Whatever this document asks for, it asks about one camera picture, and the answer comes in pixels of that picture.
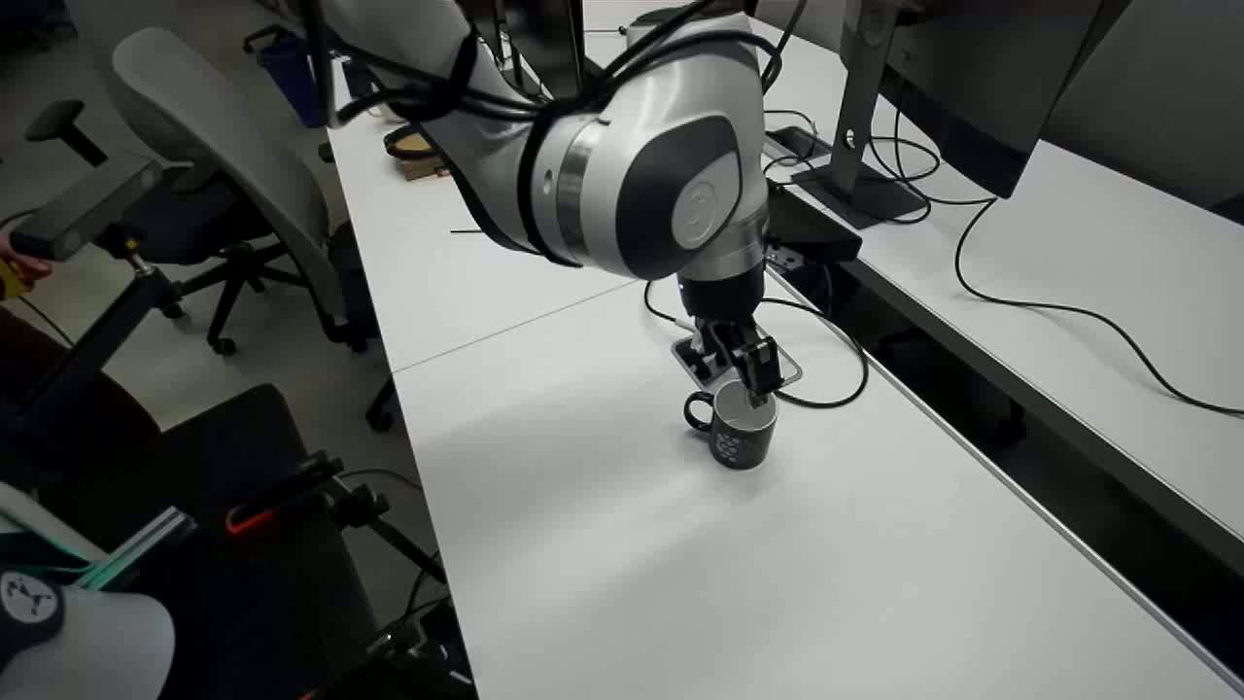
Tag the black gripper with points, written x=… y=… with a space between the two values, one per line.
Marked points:
x=724 y=309

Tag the black patterned mug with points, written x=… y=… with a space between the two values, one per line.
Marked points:
x=741 y=432

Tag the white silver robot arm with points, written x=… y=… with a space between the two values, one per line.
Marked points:
x=645 y=168

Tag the dark computer monitor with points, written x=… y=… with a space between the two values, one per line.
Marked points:
x=986 y=91

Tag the black tripod leg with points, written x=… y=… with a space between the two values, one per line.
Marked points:
x=391 y=525

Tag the brown tape roll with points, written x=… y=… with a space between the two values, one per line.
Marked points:
x=413 y=147

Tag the black orange clamp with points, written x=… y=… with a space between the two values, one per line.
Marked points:
x=277 y=496

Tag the dark Dell monitor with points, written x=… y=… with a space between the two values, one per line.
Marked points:
x=1153 y=91

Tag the grey office chair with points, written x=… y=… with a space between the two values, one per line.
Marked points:
x=220 y=157

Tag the black office chair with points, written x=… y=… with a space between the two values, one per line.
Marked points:
x=220 y=610

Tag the pale green bar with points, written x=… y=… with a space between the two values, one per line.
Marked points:
x=139 y=545

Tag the white round object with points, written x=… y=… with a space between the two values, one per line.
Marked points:
x=89 y=646

